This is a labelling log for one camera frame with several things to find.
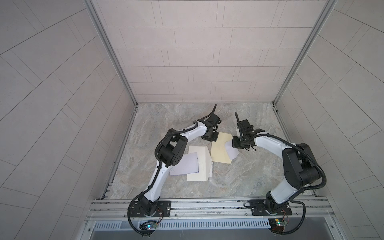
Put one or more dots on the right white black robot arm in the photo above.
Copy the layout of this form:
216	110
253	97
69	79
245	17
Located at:
301	170

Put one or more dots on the aluminium mounting rail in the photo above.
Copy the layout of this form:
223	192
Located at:
215	208

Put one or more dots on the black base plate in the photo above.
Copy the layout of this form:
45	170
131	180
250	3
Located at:
261	208
142	209

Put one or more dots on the white paper sheet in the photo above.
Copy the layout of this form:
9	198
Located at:
189	164

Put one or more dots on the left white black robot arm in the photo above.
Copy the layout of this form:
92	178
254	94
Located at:
169	153

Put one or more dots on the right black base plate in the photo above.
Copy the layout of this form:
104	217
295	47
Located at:
261	208

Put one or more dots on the cream white envelope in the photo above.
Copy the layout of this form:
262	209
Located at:
204	163

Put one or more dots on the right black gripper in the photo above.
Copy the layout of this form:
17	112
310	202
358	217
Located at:
234	144

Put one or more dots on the right circuit board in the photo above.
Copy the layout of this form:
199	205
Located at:
277	225

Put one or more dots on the white letter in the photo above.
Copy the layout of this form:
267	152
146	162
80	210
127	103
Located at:
231	151

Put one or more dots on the white ventilation grille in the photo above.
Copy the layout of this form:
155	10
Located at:
191	224

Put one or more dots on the circuit board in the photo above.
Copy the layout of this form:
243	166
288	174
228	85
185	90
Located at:
149	226
277	225

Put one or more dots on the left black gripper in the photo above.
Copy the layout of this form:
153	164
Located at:
214	139

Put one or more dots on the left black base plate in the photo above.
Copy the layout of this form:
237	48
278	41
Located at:
142	209

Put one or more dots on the yellow manila envelope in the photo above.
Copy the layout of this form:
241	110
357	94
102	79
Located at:
218	151

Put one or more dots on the left circuit board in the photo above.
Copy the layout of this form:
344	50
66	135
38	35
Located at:
149	226

